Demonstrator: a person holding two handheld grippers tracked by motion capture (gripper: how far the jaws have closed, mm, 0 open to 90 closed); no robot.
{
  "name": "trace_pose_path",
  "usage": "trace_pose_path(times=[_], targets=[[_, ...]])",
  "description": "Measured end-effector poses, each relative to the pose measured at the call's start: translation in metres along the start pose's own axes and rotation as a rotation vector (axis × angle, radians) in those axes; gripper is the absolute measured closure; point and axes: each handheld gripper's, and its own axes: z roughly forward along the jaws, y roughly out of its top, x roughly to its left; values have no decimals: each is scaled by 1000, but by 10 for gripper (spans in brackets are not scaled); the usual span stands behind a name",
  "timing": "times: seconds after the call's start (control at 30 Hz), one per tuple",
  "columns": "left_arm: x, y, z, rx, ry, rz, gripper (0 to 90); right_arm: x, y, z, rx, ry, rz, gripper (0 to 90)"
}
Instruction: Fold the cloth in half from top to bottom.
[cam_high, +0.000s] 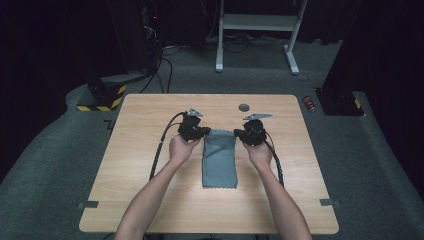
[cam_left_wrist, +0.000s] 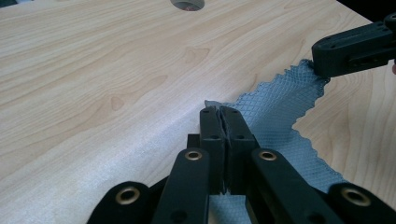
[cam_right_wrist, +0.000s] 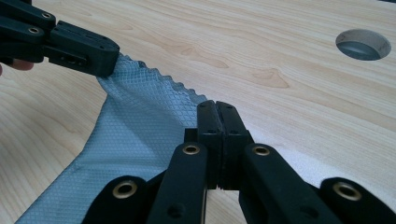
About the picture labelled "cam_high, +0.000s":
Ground person's left hand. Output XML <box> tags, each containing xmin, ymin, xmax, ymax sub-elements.
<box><xmin>168</xmin><ymin>134</ymin><xmax>203</xmax><ymax>167</ymax></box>

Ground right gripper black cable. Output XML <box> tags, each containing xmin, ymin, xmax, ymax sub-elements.
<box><xmin>263</xmin><ymin>131</ymin><xmax>285</xmax><ymax>188</ymax></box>

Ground black floor cables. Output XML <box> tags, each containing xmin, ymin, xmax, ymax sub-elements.
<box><xmin>139</xmin><ymin>44</ymin><xmax>183</xmax><ymax>95</ymax></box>

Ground black yellow striped stand base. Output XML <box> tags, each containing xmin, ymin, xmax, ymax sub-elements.
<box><xmin>76</xmin><ymin>74</ymin><xmax>128</xmax><ymax>113</ymax></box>

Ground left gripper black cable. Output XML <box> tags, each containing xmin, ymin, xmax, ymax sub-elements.
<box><xmin>148</xmin><ymin>111</ymin><xmax>187</xmax><ymax>182</ymax></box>

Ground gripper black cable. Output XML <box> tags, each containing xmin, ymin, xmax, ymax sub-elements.
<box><xmin>263</xmin><ymin>131</ymin><xmax>285</xmax><ymax>188</ymax></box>
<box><xmin>148</xmin><ymin>111</ymin><xmax>187</xmax><ymax>182</ymax></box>

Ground person's right hand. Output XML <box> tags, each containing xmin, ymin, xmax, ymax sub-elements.
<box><xmin>242</xmin><ymin>140</ymin><xmax>274</xmax><ymax>172</ymax></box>

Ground grey tape strip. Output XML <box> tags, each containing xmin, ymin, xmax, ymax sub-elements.
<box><xmin>77</xmin><ymin>200</ymin><xmax>100</xmax><ymax>210</ymax></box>
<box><xmin>319</xmin><ymin>198</ymin><xmax>342</xmax><ymax>208</ymax></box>

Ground red can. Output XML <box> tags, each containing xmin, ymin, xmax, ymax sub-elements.
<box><xmin>302</xmin><ymin>95</ymin><xmax>317</xmax><ymax>113</ymax></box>

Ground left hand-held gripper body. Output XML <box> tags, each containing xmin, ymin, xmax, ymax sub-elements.
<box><xmin>177</xmin><ymin>108</ymin><xmax>204</xmax><ymax>142</ymax></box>

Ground cables under white stand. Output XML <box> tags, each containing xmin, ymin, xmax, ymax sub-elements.
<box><xmin>199</xmin><ymin>31</ymin><xmax>288</xmax><ymax>54</ymax></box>

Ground grey cloth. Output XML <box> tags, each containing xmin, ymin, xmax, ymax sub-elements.
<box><xmin>201</xmin><ymin>129</ymin><xmax>239</xmax><ymax>190</ymax></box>

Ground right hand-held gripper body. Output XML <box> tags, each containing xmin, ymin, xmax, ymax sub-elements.
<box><xmin>241</xmin><ymin>113</ymin><xmax>274</xmax><ymax>147</ymax></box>

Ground black equipment rack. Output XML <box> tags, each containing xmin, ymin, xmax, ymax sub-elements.
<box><xmin>106</xmin><ymin>0</ymin><xmax>164</xmax><ymax>73</ymax></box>

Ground black stand base yellow mark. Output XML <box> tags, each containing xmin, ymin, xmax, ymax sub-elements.
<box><xmin>314</xmin><ymin>87</ymin><xmax>366</xmax><ymax>117</ymax></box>

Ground white metal stand frame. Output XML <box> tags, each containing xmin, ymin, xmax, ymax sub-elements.
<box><xmin>215</xmin><ymin>0</ymin><xmax>309</xmax><ymax>76</ymax></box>

